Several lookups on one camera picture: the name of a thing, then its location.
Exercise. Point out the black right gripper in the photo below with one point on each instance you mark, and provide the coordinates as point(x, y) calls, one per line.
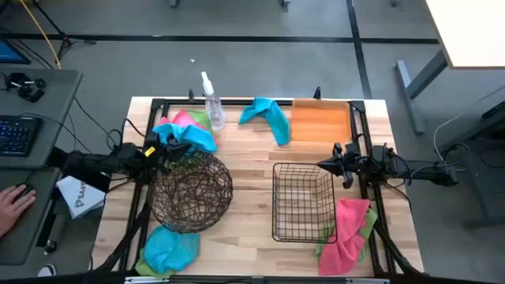
point(355, 161)

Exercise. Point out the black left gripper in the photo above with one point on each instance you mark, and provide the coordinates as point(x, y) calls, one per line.
point(162, 155)

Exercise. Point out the blue microfiber towel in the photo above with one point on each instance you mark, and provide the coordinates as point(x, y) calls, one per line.
point(189, 136)
point(169, 248)
point(276, 118)

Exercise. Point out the pink microfiber towel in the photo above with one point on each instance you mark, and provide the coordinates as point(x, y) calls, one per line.
point(181, 118)
point(347, 232)

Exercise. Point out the green microfiber towel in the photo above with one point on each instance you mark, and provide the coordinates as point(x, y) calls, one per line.
point(371, 221)
point(144, 269)
point(202, 118)

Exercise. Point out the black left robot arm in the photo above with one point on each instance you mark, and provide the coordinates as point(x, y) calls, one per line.
point(98, 161)

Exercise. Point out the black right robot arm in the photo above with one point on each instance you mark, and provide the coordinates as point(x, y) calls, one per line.
point(426, 171)

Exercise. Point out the round dark wicker basket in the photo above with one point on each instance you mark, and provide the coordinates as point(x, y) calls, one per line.
point(193, 193)

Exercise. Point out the clear glass cleaner spray bottle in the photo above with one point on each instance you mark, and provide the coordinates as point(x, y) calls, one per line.
point(214, 110)

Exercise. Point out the white printed bag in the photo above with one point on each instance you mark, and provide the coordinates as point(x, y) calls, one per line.
point(81, 197)

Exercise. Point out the grey operator desk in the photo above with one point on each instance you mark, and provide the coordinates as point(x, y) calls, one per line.
point(55, 106)

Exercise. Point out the black computer mouse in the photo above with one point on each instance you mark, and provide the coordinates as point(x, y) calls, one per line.
point(27, 189)

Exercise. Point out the black tripod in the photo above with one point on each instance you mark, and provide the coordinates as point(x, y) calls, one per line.
point(65, 39)

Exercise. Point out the black clamp device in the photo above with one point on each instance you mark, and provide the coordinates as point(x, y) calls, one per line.
point(29, 92)

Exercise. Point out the black backlit keyboard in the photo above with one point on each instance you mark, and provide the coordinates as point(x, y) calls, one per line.
point(17, 136)

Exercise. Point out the person's hand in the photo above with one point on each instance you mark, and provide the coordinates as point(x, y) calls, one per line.
point(12, 209)

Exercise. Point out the white shoe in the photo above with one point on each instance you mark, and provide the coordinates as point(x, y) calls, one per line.
point(47, 271)

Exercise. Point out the white table with grey leg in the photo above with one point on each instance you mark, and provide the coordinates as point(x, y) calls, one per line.
point(469, 31)

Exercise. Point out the blue-screen monitor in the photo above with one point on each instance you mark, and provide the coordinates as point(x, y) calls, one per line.
point(10, 53)

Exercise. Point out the black aluminium rig frame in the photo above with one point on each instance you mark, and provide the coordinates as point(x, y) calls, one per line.
point(361, 126)

